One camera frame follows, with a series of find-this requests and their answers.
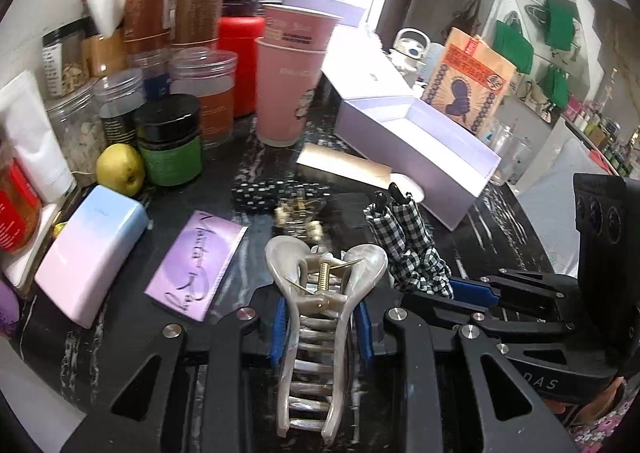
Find pearl grey hair claw clip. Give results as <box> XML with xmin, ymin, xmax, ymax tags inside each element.
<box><xmin>265</xmin><ymin>235</ymin><xmax>388</xmax><ymax>445</ymax></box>

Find black white gingham scrunchie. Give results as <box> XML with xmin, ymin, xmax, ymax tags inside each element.
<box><xmin>363</xmin><ymin>182</ymin><xmax>454</xmax><ymax>299</ymax></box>

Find purple signed card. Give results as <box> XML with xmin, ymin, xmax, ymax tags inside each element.
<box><xmin>144</xmin><ymin>210</ymin><xmax>247</xmax><ymax>322</ymax></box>

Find clear gold hair claw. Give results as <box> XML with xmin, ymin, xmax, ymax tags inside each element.
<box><xmin>273</xmin><ymin>196</ymin><xmax>326</xmax><ymax>246</ymax></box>

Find black polka dot scrunchie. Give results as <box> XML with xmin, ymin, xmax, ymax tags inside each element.
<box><xmin>231</xmin><ymin>179</ymin><xmax>331</xmax><ymax>213</ymax></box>

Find gold rectangular box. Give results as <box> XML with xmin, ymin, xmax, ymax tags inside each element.
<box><xmin>296</xmin><ymin>143</ymin><xmax>392</xmax><ymax>187</ymax></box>

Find lavender open gift box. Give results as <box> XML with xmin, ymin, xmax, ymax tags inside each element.
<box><xmin>285</xmin><ymin>0</ymin><xmax>499</xmax><ymax>231</ymax></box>

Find clear glass cup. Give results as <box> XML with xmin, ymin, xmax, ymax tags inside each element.
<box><xmin>489</xmin><ymin>124</ymin><xmax>533</xmax><ymax>186</ymax></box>

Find blue pink gradient case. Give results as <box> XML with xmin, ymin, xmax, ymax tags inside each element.
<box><xmin>35</xmin><ymin>185</ymin><xmax>149</xmax><ymax>329</ymax></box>

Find kraft paper snack bag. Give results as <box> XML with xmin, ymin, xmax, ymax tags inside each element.
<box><xmin>422</xmin><ymin>28</ymin><xmax>515</xmax><ymax>135</ymax></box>

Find yellow pear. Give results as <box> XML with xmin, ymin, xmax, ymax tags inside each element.
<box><xmin>96</xmin><ymin>143</ymin><xmax>145</xmax><ymax>197</ymax></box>

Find green label dark jar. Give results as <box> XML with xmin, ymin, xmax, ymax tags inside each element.
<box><xmin>134</xmin><ymin>93</ymin><xmax>203</xmax><ymax>187</ymax></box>

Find clear jar orange contents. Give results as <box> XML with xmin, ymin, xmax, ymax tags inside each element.
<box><xmin>169</xmin><ymin>46</ymin><xmax>238</xmax><ymax>147</ymax></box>

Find white small appliance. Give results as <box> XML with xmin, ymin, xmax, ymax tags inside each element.
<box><xmin>390</xmin><ymin>28</ymin><xmax>431</xmax><ymax>77</ymax></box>

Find pink paper cup stack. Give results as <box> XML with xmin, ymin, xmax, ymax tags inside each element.
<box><xmin>256</xmin><ymin>5</ymin><xmax>341</xmax><ymax>147</ymax></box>

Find clear jar black label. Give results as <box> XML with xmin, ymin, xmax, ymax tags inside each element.
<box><xmin>93</xmin><ymin>68</ymin><xmax>146</xmax><ymax>147</ymax></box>

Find green tote bag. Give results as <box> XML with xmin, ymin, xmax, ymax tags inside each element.
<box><xmin>544</xmin><ymin>0</ymin><xmax>575</xmax><ymax>51</ymax></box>

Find red label honey jar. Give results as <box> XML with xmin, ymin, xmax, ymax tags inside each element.
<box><xmin>0</xmin><ymin>141</ymin><xmax>41</xmax><ymax>254</ymax></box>

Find clear jar white slices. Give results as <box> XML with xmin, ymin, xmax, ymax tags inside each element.
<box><xmin>46</xmin><ymin>78</ymin><xmax>106</xmax><ymax>182</ymax></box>

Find red cylindrical tin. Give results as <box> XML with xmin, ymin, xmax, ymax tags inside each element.
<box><xmin>217</xmin><ymin>16</ymin><xmax>265</xmax><ymax>118</ymax></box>

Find white cosmetic tube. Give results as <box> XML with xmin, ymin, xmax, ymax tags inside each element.
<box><xmin>1</xmin><ymin>70</ymin><xmax>76</xmax><ymax>204</ymax></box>

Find black lid nut jar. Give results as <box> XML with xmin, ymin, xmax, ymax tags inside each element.
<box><xmin>42</xmin><ymin>18</ymin><xmax>89</xmax><ymax>98</ymax></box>

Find brown label tall jar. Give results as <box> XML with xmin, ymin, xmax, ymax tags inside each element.
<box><xmin>171</xmin><ymin>0</ymin><xmax>222</xmax><ymax>49</ymax></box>

